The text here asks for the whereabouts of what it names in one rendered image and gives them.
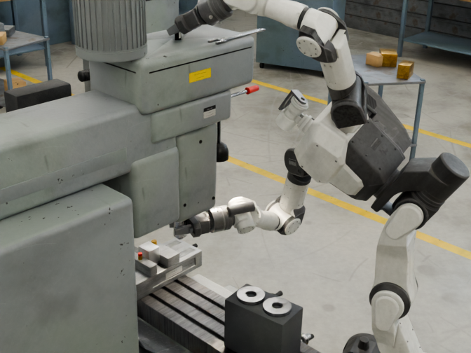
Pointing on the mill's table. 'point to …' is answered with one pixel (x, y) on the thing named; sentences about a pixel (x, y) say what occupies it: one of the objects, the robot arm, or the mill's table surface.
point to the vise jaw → (167, 255)
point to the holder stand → (261, 322)
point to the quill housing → (197, 171)
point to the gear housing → (190, 116)
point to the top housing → (177, 69)
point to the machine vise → (190, 262)
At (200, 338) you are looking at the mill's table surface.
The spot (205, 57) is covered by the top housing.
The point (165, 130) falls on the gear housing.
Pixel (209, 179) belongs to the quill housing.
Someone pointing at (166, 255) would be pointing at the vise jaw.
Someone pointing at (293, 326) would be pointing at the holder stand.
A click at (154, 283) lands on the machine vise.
